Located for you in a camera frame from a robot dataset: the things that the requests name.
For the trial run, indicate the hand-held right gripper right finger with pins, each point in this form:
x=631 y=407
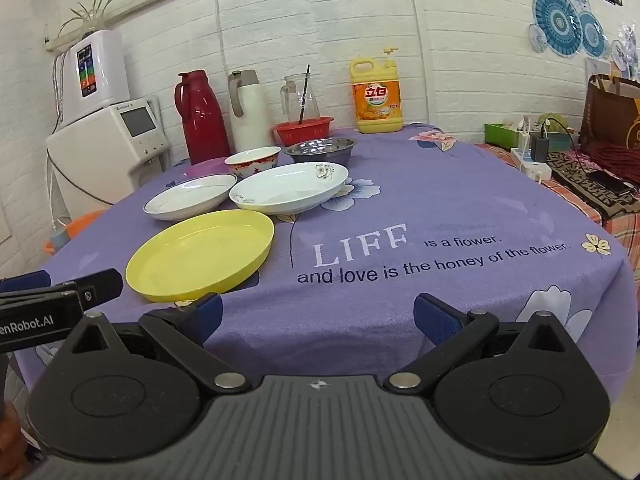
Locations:
x=435 y=317

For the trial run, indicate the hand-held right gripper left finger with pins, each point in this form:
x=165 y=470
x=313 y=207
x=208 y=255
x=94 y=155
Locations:
x=207 y=312

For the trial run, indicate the red thermos jug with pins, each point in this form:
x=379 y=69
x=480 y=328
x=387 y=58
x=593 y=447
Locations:
x=202 y=120

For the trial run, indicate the green potted plant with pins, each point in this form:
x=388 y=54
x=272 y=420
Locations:
x=92 y=15

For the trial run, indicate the white water purifier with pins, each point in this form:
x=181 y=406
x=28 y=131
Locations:
x=100 y=75

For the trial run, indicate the black stirring stick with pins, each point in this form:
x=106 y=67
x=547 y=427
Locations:
x=304 y=95

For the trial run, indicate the black phone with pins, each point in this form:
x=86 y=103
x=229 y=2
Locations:
x=610 y=182

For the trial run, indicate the small blue fan decoration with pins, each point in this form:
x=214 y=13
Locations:
x=538 y=39

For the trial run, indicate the yellow detergent bottle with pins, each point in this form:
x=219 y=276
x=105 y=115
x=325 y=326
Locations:
x=375 y=100

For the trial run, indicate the red plastic basket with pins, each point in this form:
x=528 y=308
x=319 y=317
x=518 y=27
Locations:
x=312 y=132

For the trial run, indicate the black charger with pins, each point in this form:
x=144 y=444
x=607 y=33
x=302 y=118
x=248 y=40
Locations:
x=540 y=147

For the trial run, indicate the medium blue fan decoration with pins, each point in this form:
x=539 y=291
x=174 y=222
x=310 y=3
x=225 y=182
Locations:
x=592 y=35

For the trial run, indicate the green box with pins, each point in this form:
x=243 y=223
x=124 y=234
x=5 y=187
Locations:
x=500 y=135

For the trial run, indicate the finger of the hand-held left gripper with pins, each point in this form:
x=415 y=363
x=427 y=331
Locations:
x=27 y=280
x=100 y=285

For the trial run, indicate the purple plastic bowl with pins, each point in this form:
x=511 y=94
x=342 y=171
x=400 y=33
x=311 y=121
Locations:
x=205 y=167

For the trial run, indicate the white bowl with red pattern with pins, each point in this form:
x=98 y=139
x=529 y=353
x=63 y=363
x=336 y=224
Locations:
x=252 y=162

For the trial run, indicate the brown patterned cloth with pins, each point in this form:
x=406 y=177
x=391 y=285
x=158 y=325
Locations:
x=575 y=182

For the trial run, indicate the clear glass pitcher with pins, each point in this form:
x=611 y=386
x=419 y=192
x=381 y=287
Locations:
x=311 y=100

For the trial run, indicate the brown paper bag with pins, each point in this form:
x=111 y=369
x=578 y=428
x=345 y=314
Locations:
x=610 y=115

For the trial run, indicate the large white floral plate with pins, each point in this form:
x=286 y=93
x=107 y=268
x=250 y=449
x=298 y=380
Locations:
x=285 y=190

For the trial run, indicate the small white plate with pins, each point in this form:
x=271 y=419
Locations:
x=190 y=197

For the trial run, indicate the yellow plastic plate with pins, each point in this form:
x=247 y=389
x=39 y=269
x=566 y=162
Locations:
x=200 y=255

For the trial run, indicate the white thermos jug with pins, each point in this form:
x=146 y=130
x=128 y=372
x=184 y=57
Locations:
x=250 y=115

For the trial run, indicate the white power strip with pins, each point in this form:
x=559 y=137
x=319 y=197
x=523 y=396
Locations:
x=530 y=169

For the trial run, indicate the white countertop appliance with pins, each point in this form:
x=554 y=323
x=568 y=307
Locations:
x=100 y=160

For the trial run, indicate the stainless steel bowl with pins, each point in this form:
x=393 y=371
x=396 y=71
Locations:
x=320 y=152

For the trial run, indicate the purple floral tablecloth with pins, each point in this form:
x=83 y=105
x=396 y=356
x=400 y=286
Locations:
x=350 y=210

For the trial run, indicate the large blue fan decoration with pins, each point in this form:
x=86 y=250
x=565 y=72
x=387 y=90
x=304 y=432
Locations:
x=556 y=22

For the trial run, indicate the checked tablecloth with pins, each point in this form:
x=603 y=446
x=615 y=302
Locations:
x=620 y=235

